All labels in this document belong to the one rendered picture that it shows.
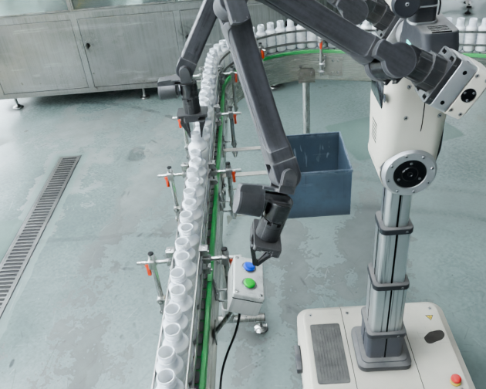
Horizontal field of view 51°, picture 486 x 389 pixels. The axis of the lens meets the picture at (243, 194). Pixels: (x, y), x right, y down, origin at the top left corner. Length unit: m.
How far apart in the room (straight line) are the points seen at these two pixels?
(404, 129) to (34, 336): 2.18
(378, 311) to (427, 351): 0.38
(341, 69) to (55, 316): 2.10
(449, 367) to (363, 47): 1.45
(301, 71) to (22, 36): 2.90
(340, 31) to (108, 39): 3.92
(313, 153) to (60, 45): 3.28
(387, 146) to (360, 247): 1.64
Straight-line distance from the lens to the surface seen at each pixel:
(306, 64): 3.09
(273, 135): 1.11
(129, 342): 2.74
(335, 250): 3.07
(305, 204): 2.08
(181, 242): 1.40
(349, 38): 1.18
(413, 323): 2.38
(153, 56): 4.93
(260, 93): 1.10
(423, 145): 1.53
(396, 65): 1.19
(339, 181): 2.04
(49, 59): 5.18
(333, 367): 2.20
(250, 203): 1.10
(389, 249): 1.81
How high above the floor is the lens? 2.03
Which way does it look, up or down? 35 degrees down
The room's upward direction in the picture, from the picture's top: 6 degrees counter-clockwise
